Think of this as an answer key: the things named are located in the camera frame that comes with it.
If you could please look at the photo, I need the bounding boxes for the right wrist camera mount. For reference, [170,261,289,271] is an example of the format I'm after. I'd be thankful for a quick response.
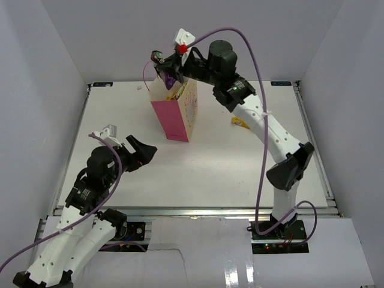
[173,28,196,66]

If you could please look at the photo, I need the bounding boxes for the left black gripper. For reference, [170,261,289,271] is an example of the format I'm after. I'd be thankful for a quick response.
[105,134,157,186]

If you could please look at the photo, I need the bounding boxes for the purple candy packet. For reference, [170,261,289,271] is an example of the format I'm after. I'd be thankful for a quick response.
[151,50,178,91]

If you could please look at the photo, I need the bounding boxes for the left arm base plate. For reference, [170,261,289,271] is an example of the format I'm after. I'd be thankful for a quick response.
[113,221,146,241]

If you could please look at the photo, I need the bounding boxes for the blue label sticker right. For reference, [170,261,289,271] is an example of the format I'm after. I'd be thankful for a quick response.
[271,81,292,86]

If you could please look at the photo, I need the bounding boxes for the blue label sticker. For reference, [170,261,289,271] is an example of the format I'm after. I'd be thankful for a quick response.
[92,82,113,87]
[271,81,292,86]

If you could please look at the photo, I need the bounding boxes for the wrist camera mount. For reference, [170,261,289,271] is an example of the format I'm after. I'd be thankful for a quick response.
[92,124,122,147]
[173,28,196,66]

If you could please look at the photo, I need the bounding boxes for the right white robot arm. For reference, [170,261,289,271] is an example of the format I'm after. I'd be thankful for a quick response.
[151,40,314,239]

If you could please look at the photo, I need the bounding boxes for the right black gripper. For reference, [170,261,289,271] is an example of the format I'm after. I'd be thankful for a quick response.
[159,50,222,86]

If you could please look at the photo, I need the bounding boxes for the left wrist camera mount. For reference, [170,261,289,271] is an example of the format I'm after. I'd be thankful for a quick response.
[92,124,122,147]

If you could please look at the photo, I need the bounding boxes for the blue label sticker left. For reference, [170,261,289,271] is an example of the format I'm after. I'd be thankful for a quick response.
[92,82,113,87]

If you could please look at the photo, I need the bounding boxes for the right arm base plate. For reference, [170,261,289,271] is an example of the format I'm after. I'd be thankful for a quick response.
[247,220,307,241]

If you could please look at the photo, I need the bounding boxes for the aluminium front rail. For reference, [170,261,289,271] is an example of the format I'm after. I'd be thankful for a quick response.
[53,206,340,220]

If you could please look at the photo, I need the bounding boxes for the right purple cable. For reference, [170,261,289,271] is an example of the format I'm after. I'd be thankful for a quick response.
[187,28,318,244]

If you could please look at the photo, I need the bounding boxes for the yellow M&M packet right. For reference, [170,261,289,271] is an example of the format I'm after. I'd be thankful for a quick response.
[231,117,250,130]

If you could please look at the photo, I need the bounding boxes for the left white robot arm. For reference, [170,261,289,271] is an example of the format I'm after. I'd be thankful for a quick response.
[13,133,157,287]

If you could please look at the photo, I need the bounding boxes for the pink paper gift bag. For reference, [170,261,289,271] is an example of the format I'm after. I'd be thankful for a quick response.
[142,71,197,142]

